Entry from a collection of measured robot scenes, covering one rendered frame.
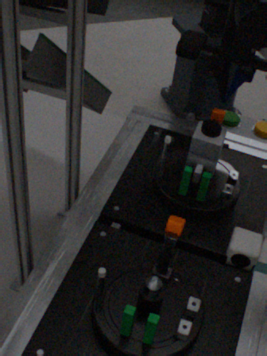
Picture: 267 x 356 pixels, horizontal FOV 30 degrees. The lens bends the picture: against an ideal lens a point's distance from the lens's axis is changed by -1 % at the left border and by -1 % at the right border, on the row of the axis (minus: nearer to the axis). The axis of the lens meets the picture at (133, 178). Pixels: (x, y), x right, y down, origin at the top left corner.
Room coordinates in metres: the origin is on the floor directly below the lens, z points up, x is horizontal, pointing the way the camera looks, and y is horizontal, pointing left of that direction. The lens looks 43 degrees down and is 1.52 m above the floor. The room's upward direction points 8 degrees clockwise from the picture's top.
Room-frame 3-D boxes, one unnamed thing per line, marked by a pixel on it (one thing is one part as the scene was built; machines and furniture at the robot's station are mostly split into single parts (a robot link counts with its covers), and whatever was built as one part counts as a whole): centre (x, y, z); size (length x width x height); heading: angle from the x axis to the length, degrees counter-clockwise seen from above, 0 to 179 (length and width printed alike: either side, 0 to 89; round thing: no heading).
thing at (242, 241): (0.46, -0.17, 0.97); 0.05 x 0.05 x 0.04; 76
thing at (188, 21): (0.97, -0.13, 0.96); 0.15 x 0.15 x 0.20; 27
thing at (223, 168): (0.58, -0.10, 0.98); 0.14 x 0.14 x 0.02
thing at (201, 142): (0.57, -0.10, 1.06); 0.08 x 0.04 x 0.07; 166
